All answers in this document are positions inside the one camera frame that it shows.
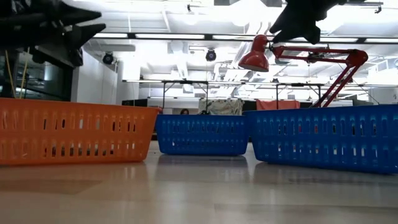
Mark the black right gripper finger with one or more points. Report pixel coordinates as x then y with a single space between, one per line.
304 31
281 22

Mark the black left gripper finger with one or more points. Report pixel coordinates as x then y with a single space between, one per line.
84 32
77 15

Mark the black ceiling spotlight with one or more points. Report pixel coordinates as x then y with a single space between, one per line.
211 55
108 58

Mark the red desk lamp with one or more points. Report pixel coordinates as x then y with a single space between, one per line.
255 59

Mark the dark glass window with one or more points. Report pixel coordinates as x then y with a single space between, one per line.
46 84

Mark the black-legged folding table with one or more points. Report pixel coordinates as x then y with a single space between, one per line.
277 93
163 96

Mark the orange cloth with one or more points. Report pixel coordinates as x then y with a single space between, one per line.
276 105

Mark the ceiling light strip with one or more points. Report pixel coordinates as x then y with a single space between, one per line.
171 36

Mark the orange slotted plastic basket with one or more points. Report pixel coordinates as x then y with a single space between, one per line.
77 135

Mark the patterned cloth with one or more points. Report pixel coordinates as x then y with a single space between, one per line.
220 107

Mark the small red object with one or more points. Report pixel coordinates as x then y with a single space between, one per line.
159 110

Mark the blue slotted plastic basket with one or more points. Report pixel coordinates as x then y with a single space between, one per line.
326 138
202 136

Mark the person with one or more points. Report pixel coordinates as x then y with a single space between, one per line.
184 111

